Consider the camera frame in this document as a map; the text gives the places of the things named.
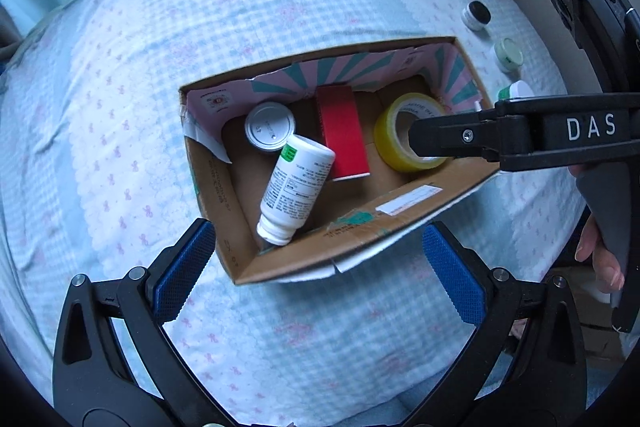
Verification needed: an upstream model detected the yellow tape roll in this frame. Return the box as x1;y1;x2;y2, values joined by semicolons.
373;92;447;173

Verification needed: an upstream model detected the pale green lid jar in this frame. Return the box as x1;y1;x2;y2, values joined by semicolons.
492;38;524;72

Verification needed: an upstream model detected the person's right hand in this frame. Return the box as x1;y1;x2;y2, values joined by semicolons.
570;164;630;294

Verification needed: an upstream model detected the white lid green jar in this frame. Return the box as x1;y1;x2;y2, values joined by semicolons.
497;80;535;101

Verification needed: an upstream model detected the open cardboard box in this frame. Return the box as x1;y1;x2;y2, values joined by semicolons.
180;37;495;285

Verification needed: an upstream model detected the white medicine bottle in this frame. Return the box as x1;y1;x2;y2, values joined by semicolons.
256;134;335;246

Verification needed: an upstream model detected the red Marubi box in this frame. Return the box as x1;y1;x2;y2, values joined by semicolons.
316;86;370;181

